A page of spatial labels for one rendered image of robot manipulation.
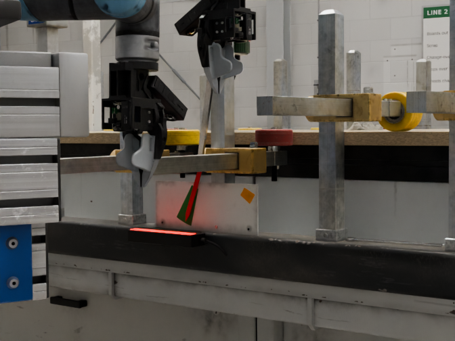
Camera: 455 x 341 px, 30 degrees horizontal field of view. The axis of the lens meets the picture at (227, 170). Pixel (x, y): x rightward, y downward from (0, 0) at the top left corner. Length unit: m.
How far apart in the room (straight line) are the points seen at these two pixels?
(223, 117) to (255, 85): 8.01
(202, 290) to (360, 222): 0.36
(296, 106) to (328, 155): 0.22
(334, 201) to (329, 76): 0.23
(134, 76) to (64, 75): 0.52
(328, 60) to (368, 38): 7.62
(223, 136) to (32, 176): 0.84
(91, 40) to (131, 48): 1.88
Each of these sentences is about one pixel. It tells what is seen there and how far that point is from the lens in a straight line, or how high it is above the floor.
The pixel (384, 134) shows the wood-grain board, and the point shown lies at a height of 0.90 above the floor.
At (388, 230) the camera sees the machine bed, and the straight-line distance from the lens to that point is 1.77.
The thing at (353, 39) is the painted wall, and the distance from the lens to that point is 9.26.
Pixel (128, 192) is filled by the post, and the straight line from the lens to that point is 1.87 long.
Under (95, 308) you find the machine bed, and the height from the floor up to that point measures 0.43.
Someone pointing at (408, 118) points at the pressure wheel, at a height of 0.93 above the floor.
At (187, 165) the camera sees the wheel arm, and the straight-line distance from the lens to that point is 1.54.
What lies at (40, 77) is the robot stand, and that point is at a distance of 0.91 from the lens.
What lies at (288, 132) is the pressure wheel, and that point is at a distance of 1.78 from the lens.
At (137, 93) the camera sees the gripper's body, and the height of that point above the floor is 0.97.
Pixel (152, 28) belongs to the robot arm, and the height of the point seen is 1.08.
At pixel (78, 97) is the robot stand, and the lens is 0.92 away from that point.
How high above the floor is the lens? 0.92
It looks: 3 degrees down
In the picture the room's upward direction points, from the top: 1 degrees counter-clockwise
